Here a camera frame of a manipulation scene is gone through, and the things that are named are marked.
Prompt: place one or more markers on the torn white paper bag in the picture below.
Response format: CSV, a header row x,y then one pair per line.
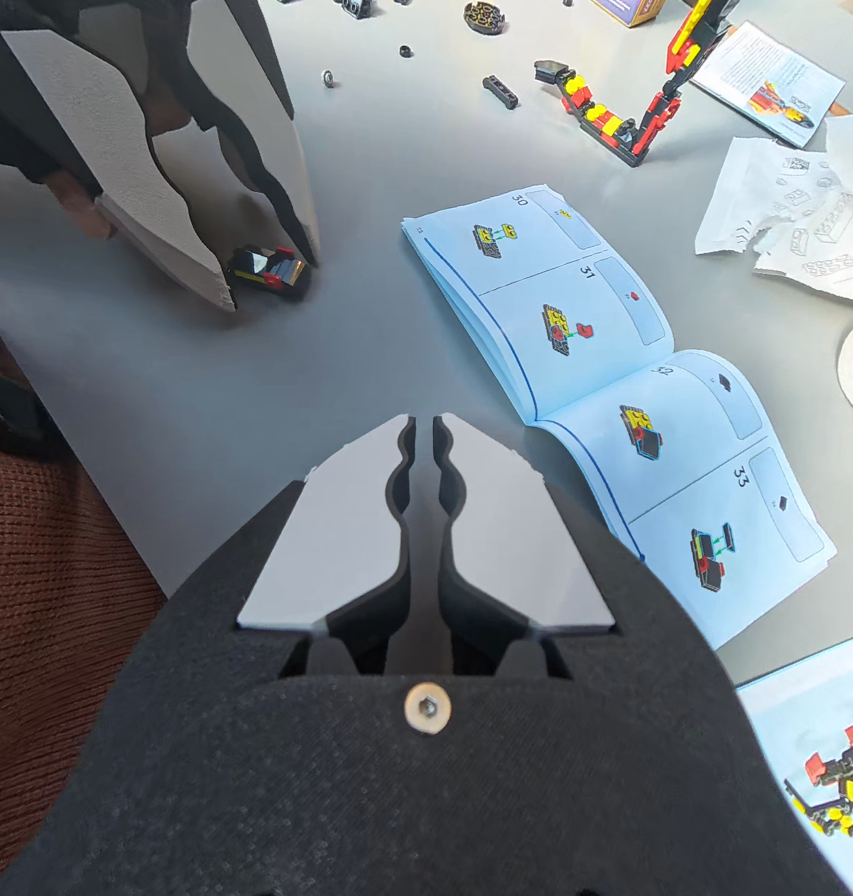
x,y
839,231

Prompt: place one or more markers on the closed blue instruction booklet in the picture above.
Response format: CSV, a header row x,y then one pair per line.
x,y
804,735

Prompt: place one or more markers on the white blue printed leaflet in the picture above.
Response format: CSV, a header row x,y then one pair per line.
x,y
769,77

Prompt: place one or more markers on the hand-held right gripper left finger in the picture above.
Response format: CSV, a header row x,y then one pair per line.
x,y
335,546

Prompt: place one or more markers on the round printed brick tile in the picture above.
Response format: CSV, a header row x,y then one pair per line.
x,y
484,17

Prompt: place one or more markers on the blue instruction booklet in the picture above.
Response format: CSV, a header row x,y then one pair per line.
x,y
608,392
804,735

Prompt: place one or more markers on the torn white paper piece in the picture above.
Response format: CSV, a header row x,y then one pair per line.
x,y
748,182

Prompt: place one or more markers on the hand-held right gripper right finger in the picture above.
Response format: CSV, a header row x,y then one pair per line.
x,y
517,553

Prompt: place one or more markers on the black angular brick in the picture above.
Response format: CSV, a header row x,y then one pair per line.
x,y
358,8

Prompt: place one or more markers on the red yellow black brick model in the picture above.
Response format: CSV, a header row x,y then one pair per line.
x,y
608,126

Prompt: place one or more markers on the colourful brick set box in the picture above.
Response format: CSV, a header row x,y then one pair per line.
x,y
629,10

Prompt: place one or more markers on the small black brick assembly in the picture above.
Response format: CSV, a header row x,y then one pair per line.
x,y
269,273

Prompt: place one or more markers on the black beam brick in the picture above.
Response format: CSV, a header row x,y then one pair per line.
x,y
501,92

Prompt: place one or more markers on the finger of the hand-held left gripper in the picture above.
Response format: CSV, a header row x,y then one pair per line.
x,y
104,140
272,140

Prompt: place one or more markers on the person's left hand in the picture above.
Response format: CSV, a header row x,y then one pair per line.
x,y
83,206

